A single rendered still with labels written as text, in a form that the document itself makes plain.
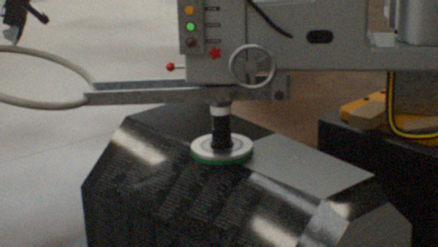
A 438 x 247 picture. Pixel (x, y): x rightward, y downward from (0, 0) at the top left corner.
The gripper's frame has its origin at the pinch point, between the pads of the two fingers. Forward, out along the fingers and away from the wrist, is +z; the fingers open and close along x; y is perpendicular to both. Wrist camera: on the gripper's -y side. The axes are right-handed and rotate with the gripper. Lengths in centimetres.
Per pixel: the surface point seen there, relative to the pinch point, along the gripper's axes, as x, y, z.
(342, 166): 85, -94, -14
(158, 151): 36, -53, 17
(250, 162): 70, -70, -2
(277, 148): 63, -83, -6
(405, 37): 85, -94, -62
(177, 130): 31, -60, 9
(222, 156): 70, -59, -3
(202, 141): 55, -58, 0
